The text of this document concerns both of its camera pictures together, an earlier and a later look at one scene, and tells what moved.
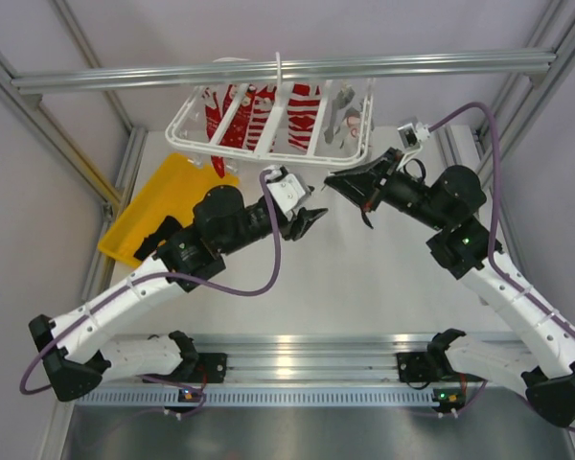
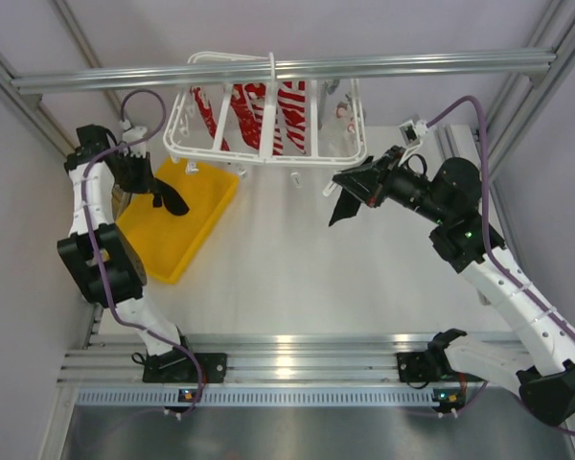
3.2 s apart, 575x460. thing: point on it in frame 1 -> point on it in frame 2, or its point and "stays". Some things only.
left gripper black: (294, 226) -> (145, 180)
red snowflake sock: (237, 130) -> (241, 103)
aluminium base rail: (328, 359) stays
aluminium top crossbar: (281, 72) stays
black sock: (366, 218) -> (347, 208)
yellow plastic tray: (173, 191) stays
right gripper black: (363, 183) stays
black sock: (149, 243) -> (171, 197)
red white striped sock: (261, 113) -> (292, 104)
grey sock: (343, 99) -> (333, 87)
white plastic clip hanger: (321, 122) -> (264, 159)
